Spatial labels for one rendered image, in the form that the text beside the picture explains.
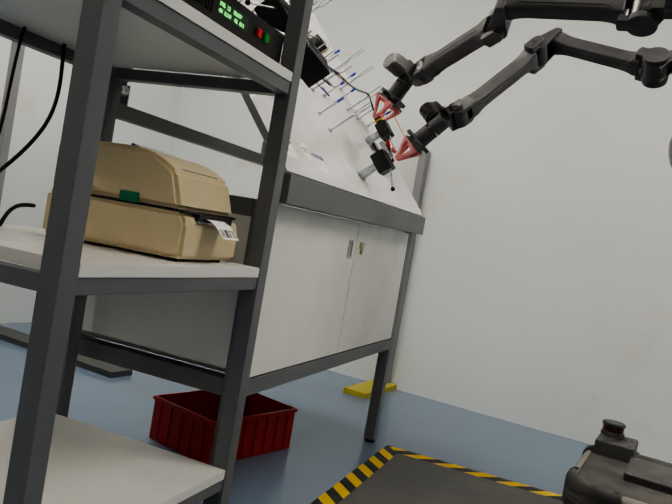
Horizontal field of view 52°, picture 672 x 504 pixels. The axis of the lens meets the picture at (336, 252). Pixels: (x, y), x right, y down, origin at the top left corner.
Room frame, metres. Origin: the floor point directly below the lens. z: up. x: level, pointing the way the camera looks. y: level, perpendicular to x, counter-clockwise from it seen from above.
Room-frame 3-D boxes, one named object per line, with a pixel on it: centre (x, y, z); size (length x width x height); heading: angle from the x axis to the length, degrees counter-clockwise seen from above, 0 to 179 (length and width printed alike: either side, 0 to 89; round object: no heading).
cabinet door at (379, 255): (2.30, -0.15, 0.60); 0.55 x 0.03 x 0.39; 159
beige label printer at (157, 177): (1.33, 0.37, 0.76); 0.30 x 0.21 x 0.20; 72
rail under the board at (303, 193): (2.04, -0.07, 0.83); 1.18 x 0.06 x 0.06; 159
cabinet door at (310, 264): (1.79, 0.05, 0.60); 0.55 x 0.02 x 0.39; 159
